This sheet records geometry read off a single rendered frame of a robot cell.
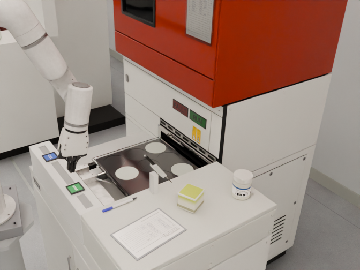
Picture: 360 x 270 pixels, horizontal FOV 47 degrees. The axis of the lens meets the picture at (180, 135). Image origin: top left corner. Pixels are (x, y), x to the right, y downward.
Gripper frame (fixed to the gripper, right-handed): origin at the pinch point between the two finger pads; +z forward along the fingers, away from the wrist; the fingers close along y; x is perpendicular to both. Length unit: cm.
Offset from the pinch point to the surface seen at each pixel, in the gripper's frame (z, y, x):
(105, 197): 15.6, -15.3, 1.6
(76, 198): 10.6, -0.8, 5.7
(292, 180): 18, -120, 16
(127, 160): 9.7, -33.7, -14.3
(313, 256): 75, -158, 24
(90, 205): 10.4, -3.3, 11.9
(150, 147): 7, -48, -18
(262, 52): -50, -68, 15
